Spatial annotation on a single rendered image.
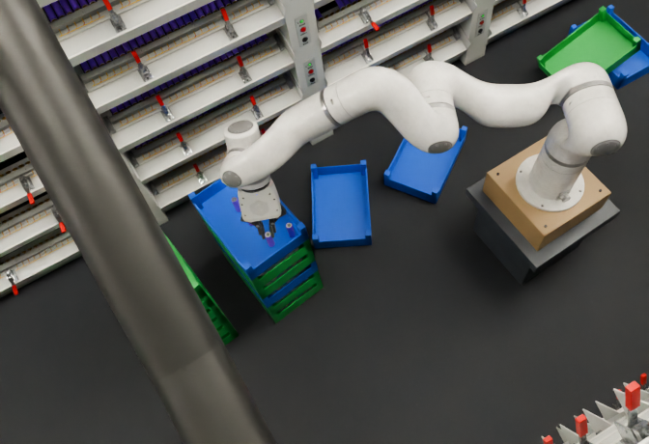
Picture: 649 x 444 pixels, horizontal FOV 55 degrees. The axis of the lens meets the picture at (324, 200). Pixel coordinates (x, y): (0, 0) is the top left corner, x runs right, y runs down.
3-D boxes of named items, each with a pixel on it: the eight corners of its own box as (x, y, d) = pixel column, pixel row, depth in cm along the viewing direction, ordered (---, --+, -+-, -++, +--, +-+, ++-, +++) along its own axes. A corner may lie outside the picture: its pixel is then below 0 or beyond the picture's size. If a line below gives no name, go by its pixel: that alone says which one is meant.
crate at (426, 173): (436, 204, 222) (437, 193, 215) (383, 184, 228) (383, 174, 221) (465, 139, 233) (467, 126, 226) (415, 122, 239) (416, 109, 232)
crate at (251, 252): (309, 237, 176) (305, 226, 169) (251, 281, 172) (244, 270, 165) (250, 169, 189) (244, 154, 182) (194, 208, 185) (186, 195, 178)
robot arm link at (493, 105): (606, 138, 151) (587, 85, 159) (634, 107, 140) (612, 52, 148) (407, 139, 143) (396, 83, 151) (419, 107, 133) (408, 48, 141)
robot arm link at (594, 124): (584, 126, 166) (616, 67, 145) (606, 186, 157) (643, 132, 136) (539, 130, 166) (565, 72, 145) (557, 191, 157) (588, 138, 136)
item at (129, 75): (284, 24, 184) (285, 1, 170) (95, 117, 175) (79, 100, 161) (252, -33, 186) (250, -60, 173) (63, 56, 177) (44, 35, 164)
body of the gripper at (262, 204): (233, 191, 153) (243, 226, 160) (273, 184, 153) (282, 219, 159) (234, 174, 159) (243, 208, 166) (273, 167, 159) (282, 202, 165)
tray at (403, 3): (474, -23, 212) (484, -39, 202) (319, 54, 202) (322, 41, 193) (444, -71, 214) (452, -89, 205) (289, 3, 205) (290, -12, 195)
